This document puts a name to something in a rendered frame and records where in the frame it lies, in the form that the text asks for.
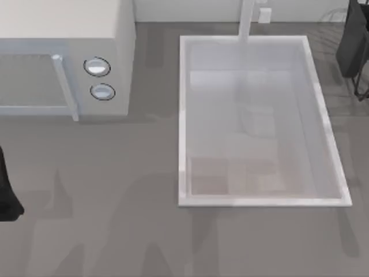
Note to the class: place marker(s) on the large microwave knob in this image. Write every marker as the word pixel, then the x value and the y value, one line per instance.
pixel 97 66

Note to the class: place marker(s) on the tall white tap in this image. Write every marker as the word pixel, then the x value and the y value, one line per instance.
pixel 245 20

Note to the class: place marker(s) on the pale microwave oven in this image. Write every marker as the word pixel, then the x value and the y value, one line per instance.
pixel 121 57

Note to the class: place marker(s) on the small microwave knob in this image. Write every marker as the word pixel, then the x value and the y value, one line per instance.
pixel 102 91

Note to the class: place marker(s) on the white wall socket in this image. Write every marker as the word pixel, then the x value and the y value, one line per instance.
pixel 264 15

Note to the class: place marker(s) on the white sink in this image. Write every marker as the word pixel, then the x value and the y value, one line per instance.
pixel 259 130

